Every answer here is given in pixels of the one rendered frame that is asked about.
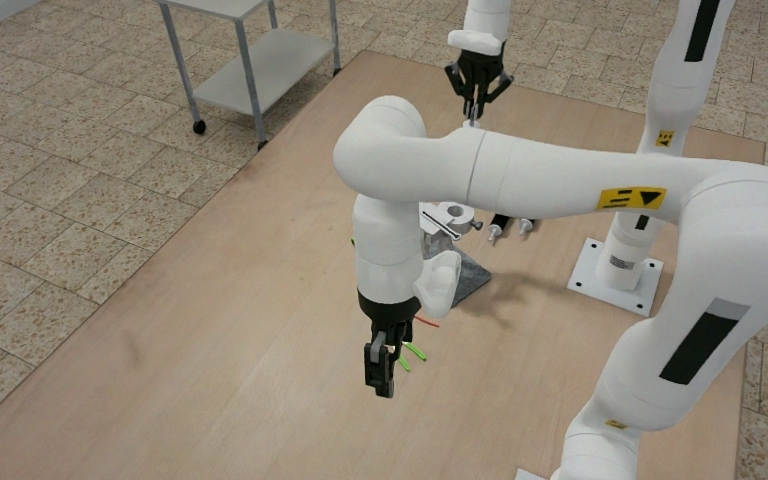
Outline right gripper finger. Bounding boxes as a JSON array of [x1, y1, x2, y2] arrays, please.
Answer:
[[473, 69, 514, 121], [444, 61, 476, 119]]

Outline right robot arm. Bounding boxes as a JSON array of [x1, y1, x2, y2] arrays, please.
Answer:
[[448, 0, 735, 291]]

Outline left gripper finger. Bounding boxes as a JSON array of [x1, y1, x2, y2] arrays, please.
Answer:
[[364, 321, 407, 399], [402, 315, 415, 343]]

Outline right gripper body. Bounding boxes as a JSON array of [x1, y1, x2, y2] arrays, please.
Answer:
[[457, 40, 506, 86]]

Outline green-handled pliers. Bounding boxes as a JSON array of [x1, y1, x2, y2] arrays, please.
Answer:
[[398, 341, 426, 371]]

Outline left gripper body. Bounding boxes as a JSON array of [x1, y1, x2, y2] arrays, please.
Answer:
[[357, 288, 422, 346]]

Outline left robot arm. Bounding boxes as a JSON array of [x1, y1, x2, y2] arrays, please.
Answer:
[[333, 96, 768, 480]]

